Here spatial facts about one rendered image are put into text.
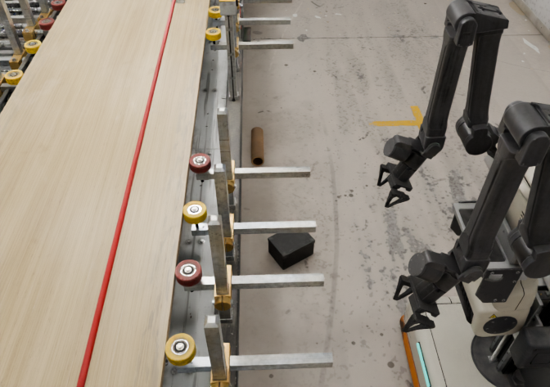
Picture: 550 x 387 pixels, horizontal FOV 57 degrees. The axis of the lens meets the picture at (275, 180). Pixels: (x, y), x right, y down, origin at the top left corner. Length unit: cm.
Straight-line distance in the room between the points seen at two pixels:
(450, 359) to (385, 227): 97
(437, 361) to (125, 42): 204
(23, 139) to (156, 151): 54
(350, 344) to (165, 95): 140
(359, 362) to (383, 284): 45
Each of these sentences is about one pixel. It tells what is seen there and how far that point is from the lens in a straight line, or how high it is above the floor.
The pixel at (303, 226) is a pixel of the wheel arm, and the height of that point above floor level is 82.
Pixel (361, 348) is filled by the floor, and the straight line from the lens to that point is 248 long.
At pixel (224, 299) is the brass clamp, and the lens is 157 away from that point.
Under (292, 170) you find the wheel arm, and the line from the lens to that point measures 194.
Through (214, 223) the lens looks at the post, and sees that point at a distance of 133.
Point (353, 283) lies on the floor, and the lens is 267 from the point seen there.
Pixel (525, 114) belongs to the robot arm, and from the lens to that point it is 102.
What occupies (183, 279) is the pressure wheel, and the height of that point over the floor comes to 91.
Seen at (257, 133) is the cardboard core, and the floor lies 8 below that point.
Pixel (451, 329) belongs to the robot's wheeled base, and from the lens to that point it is 229.
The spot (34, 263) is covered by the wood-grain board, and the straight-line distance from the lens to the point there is 174.
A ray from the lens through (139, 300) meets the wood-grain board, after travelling 155.
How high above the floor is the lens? 216
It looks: 44 degrees down
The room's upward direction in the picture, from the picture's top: straight up
